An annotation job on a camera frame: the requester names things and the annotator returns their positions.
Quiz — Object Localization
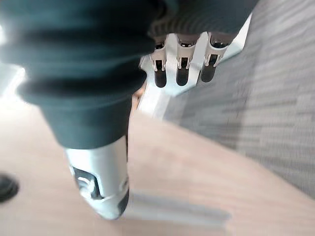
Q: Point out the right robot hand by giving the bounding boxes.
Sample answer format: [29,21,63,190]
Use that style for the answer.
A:
[0,0,258,220]

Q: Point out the black desk cable grommet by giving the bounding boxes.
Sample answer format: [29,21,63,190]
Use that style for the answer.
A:
[0,172,20,205]

